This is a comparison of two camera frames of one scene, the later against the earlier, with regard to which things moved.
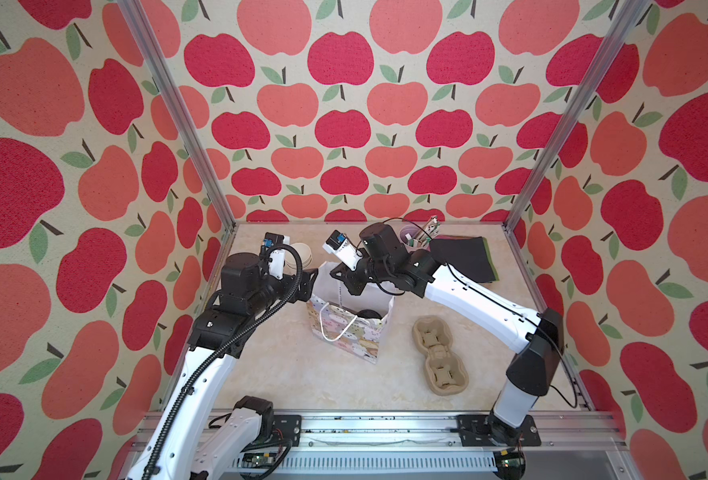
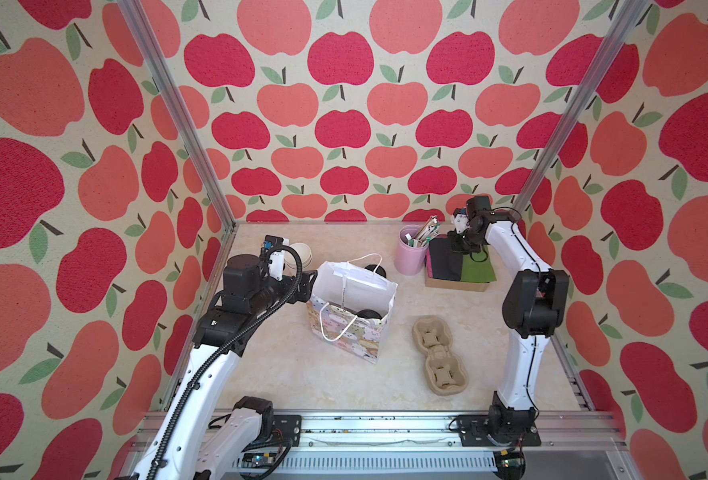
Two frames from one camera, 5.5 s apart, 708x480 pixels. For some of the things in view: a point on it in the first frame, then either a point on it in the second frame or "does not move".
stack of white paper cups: x=306 y=258 does not move
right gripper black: x=344 y=274 → x=453 y=235
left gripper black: x=292 y=294 does not move
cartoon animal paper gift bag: x=349 y=321 does not move
